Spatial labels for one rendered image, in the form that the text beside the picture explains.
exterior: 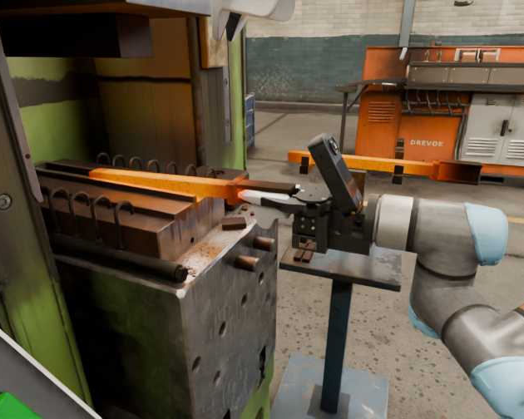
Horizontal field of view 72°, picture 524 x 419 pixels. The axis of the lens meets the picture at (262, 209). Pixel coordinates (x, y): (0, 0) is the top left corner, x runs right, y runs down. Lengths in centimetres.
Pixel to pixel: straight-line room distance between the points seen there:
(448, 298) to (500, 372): 11
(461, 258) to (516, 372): 14
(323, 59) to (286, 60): 76
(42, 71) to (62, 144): 17
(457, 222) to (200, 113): 59
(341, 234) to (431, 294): 14
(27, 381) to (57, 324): 38
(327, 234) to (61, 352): 46
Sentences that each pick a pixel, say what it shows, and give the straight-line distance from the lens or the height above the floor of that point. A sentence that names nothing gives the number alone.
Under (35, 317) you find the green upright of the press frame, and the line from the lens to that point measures 64.
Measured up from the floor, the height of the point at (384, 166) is 98.
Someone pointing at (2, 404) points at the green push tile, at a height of 104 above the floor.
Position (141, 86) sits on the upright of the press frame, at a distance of 95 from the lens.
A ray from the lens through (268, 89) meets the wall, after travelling 836.
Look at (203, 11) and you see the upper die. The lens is 62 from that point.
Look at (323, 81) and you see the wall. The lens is 809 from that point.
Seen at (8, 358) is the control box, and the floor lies 105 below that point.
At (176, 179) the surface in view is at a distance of 64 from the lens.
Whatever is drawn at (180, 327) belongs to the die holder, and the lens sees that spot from 57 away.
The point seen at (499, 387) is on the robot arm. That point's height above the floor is 92.
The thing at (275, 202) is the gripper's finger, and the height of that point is 102.
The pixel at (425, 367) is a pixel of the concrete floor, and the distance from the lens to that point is 180.
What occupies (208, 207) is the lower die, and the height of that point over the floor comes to 96.
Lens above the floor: 122
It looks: 24 degrees down
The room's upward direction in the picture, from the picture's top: straight up
